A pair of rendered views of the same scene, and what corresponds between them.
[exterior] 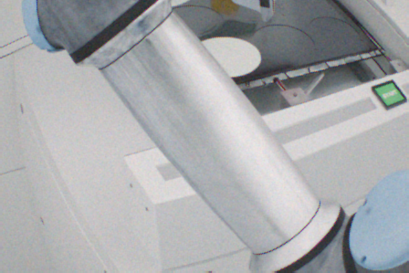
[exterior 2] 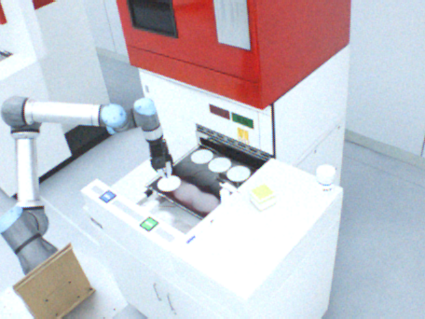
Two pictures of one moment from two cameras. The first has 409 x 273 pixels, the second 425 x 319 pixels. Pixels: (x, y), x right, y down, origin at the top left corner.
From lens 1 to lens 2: 1.82 m
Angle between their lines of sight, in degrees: 54
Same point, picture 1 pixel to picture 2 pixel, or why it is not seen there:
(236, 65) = (165, 187)
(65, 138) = (139, 173)
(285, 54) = (179, 194)
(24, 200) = not seen: hidden behind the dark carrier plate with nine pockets
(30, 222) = not seen: hidden behind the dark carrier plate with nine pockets
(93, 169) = (129, 184)
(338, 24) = (213, 201)
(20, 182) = not seen: hidden behind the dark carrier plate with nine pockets
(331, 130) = (121, 212)
